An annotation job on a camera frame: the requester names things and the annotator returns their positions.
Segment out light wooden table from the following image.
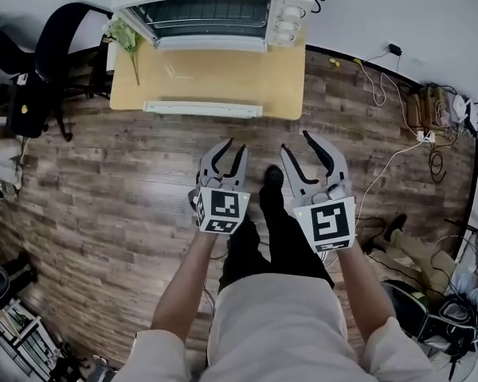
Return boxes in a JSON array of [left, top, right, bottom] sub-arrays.
[[108, 33, 307, 122]]

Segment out person's black trousers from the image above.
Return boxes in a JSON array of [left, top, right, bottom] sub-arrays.
[[217, 185, 336, 294]]

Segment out white oven door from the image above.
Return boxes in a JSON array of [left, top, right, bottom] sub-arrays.
[[142, 36, 268, 119]]

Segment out person's left forearm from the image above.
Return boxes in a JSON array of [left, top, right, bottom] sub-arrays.
[[150, 228, 221, 344]]

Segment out black equipment bag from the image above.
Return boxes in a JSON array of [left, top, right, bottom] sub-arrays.
[[382, 279, 478, 358]]

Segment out black coiled cable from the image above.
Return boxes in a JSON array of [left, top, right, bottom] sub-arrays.
[[428, 148, 448, 185]]

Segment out green plant sprig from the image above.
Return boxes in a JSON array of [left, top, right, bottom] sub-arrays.
[[103, 16, 145, 87]]

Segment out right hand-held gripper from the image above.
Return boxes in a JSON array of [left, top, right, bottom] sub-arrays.
[[279, 130, 359, 255]]

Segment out metal storage shelf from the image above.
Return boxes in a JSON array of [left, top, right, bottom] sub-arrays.
[[0, 292, 55, 382]]

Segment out white power cable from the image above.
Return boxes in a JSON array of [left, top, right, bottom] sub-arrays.
[[354, 139, 429, 218], [353, 57, 421, 137]]

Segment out person's right black shoe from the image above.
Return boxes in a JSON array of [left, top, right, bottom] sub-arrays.
[[261, 165, 286, 193]]

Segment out cardboard box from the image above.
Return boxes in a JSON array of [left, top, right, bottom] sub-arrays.
[[405, 84, 452, 131]]

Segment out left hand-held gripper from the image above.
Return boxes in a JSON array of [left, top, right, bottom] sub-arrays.
[[188, 137, 251, 236]]

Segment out black office chair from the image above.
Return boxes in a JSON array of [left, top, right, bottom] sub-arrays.
[[0, 12, 37, 77], [6, 2, 113, 143]]

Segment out white router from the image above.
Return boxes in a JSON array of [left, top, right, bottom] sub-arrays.
[[451, 92, 478, 135]]

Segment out person's right forearm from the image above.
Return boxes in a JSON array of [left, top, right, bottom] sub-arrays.
[[334, 244, 396, 346]]

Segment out person's white shirt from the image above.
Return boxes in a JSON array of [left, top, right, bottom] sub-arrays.
[[111, 272, 437, 382]]

